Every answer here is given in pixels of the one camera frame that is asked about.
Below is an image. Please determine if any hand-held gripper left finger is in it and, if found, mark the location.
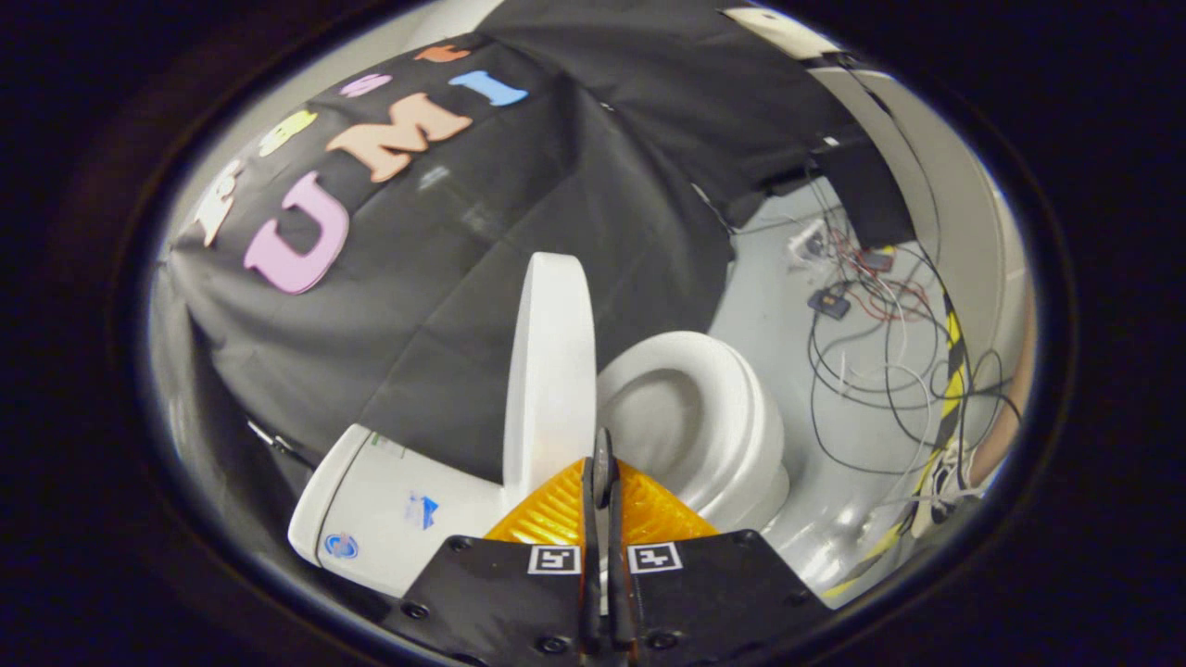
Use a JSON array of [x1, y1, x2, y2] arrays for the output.
[[385, 428, 608, 667]]

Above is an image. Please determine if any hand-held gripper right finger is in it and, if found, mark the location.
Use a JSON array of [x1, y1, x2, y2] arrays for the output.
[[607, 454, 835, 667]]

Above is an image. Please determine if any white toilet seat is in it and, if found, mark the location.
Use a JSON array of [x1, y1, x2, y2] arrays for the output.
[[598, 332, 789, 534]]

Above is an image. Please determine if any white toilet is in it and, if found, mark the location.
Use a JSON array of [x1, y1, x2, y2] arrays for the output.
[[287, 332, 793, 598]]

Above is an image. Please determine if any black backdrop cloth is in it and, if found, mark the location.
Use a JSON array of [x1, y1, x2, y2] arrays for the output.
[[153, 0, 918, 520]]

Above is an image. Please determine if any yellow black hazard tape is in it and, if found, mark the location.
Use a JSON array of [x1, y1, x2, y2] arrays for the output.
[[820, 296, 969, 598]]

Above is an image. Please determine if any tangle of floor cables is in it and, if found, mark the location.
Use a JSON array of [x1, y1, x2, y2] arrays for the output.
[[732, 56, 1020, 520]]

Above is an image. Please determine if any black tripod handle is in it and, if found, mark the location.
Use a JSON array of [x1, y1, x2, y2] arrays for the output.
[[248, 422, 321, 467]]

